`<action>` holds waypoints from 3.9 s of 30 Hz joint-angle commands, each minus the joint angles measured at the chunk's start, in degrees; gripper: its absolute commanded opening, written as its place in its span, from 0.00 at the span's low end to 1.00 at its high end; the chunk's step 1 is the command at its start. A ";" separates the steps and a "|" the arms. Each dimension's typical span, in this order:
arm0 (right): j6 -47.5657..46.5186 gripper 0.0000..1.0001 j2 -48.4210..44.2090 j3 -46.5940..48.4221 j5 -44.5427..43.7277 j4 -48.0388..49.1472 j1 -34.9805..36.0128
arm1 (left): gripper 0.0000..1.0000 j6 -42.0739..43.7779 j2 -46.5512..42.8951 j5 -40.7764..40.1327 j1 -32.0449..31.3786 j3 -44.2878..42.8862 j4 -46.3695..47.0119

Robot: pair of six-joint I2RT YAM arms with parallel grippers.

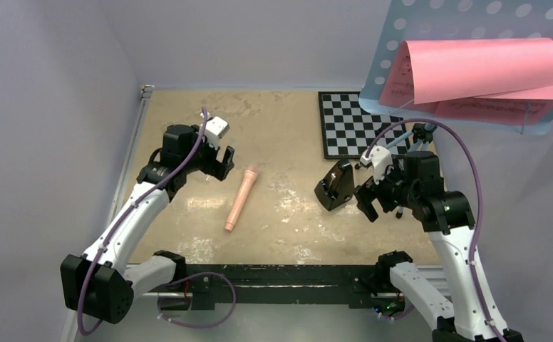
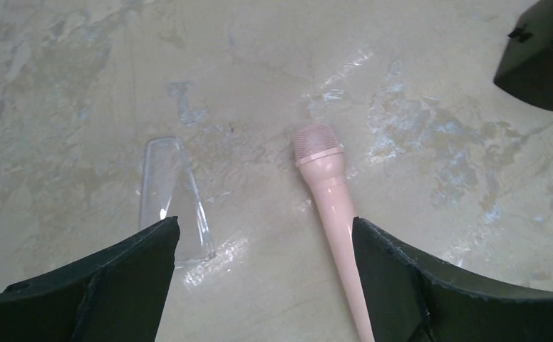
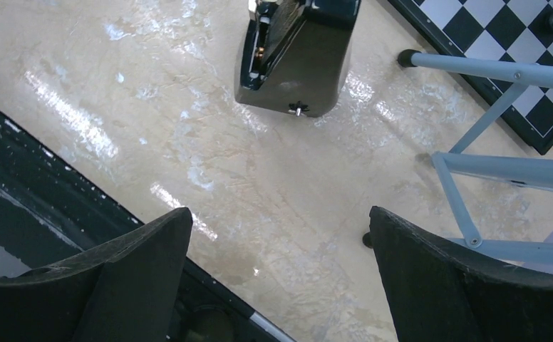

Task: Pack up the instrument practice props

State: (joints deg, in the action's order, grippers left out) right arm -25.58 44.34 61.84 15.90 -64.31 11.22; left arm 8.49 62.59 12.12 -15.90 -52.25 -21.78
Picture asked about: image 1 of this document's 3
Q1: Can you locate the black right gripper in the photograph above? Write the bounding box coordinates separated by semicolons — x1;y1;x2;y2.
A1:
353;155;417;220

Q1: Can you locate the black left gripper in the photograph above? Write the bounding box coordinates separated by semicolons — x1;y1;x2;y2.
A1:
181;125;233;180

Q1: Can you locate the black metronome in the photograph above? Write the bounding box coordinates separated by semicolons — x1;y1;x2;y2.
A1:
314;159;355;211

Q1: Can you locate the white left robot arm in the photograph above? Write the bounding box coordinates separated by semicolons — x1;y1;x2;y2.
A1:
60;118;234;324

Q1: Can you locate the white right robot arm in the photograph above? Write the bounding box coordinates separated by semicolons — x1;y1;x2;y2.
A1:
355;147;523;341

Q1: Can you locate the black white chessboard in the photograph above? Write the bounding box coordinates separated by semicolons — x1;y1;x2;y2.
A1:
318;91;401;160

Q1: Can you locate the pink sheet music front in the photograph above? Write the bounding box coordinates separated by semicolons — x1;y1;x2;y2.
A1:
379;38;553;106

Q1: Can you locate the pink sheet music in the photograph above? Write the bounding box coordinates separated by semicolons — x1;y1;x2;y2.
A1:
378;44;553;128
379;38;553;106

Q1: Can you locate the light blue music stand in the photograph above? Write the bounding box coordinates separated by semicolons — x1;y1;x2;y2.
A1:
356;0;553;220

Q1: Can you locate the pink sheet music back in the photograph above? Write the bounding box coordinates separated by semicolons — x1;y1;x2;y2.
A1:
378;44;553;128

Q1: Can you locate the pink recorder flute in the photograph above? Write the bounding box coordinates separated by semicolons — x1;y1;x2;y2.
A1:
224;165;259;232

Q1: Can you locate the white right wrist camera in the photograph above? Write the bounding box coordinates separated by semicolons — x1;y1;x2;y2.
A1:
359;145;392;185

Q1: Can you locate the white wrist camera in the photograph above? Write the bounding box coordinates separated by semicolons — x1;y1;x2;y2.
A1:
359;145;392;185
204;116;229;150

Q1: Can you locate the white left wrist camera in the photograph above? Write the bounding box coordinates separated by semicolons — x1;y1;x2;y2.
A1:
204;116;229;150

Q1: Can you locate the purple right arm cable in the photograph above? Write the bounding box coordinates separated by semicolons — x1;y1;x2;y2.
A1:
364;118;509;342

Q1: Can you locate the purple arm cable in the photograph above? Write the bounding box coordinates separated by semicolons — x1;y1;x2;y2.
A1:
364;118;509;342
76;106;237;337

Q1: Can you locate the aluminium frame rail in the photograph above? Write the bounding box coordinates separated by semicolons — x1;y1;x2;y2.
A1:
60;84;156;342

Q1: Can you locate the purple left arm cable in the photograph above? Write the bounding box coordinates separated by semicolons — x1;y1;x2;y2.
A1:
76;106;237;337

